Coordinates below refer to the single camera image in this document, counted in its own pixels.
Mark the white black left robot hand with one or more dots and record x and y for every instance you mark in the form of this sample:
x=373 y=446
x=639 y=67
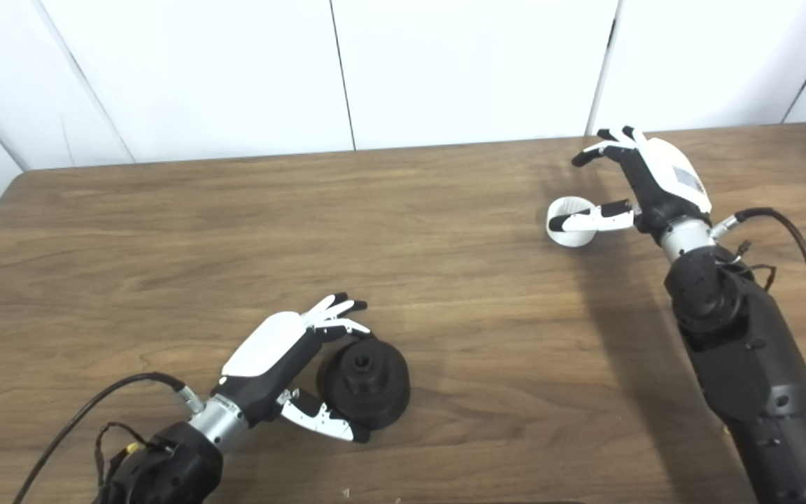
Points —
x=263 y=346

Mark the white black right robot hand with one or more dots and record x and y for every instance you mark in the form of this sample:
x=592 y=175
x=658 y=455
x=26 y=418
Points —
x=669 y=175

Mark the round black plastic part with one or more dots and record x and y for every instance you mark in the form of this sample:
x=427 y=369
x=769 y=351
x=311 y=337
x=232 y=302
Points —
x=375 y=385

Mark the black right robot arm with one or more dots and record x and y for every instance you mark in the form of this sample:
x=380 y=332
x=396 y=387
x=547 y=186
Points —
x=753 y=350

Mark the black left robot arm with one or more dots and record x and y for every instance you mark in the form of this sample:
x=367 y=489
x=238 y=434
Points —
x=179 y=469

